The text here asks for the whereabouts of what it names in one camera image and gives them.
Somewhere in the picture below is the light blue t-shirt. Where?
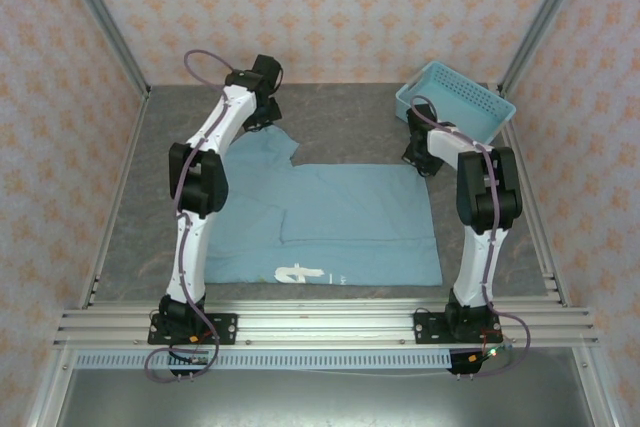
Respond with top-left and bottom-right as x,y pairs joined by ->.
205,125 -> 444,288

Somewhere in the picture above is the light blue perforated plastic basket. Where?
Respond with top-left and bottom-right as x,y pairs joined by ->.
394,61 -> 518,146

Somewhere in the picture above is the small electronics board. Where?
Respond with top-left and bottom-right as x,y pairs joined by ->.
169,349 -> 217,368
452,344 -> 504,377

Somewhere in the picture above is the grey metal sheet panel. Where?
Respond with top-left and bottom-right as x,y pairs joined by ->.
54,369 -> 596,427

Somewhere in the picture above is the aluminium side rail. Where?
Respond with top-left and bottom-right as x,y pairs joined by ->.
79,91 -> 151,309
499,89 -> 569,309

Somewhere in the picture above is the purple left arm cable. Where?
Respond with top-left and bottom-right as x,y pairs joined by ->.
144,49 -> 239,384

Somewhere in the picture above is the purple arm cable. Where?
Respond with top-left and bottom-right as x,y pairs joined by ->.
409,100 -> 531,379
144,49 -> 239,384

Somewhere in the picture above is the aluminium frame post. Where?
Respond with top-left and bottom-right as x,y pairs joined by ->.
498,0 -> 594,98
53,0 -> 152,101

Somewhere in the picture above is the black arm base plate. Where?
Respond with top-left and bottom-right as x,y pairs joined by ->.
413,311 -> 503,347
147,313 -> 239,347

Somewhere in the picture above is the wide aluminium base rail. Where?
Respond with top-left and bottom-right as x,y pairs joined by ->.
52,299 -> 601,348

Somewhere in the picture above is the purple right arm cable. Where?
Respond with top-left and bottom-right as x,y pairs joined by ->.
409,100 -> 531,379

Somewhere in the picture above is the white slotted cable duct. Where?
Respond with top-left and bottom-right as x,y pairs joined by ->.
74,350 -> 454,372

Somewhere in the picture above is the short aluminium frame leg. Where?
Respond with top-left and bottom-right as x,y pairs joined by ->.
569,346 -> 617,427
27,346 -> 76,427

